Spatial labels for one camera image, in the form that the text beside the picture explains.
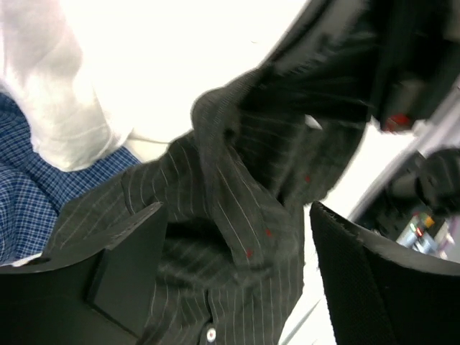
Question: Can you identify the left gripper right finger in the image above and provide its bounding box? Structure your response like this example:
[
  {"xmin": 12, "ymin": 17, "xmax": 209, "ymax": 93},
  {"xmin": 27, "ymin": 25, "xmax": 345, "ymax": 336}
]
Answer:
[{"xmin": 310, "ymin": 201, "xmax": 459, "ymax": 345}]

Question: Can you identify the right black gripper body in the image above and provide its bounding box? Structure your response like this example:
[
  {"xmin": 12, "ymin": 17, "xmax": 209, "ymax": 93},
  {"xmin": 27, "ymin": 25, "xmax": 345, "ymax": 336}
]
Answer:
[{"xmin": 369, "ymin": 1, "xmax": 459, "ymax": 132}]

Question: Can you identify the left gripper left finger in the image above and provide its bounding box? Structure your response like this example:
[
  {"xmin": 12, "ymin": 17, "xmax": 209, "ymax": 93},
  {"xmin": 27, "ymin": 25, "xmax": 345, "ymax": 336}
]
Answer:
[{"xmin": 1, "ymin": 203, "xmax": 167, "ymax": 345}]

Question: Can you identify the black pinstriped shirt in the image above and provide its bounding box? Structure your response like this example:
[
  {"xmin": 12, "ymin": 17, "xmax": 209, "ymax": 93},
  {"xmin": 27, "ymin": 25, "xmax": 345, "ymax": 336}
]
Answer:
[{"xmin": 46, "ymin": 0, "xmax": 418, "ymax": 345}]

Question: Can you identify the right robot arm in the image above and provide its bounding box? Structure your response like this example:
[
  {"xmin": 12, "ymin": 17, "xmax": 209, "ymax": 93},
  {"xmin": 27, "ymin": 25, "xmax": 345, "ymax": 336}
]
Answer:
[{"xmin": 372, "ymin": 1, "xmax": 459, "ymax": 215}]

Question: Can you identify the blue checkered shirt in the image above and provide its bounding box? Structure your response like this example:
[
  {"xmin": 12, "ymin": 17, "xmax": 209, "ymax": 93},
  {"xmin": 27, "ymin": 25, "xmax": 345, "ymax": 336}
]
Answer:
[{"xmin": 1, "ymin": 94, "xmax": 139, "ymax": 265}]

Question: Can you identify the white shirt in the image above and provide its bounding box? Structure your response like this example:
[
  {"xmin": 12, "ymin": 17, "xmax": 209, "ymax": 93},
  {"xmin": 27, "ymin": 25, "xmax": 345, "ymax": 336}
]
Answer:
[{"xmin": 1, "ymin": 1, "xmax": 167, "ymax": 172}]

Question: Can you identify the aluminium mounting rail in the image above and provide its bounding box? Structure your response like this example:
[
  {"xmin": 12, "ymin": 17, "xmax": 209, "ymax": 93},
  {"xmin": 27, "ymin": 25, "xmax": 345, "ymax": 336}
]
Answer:
[{"xmin": 280, "ymin": 96, "xmax": 460, "ymax": 345}]

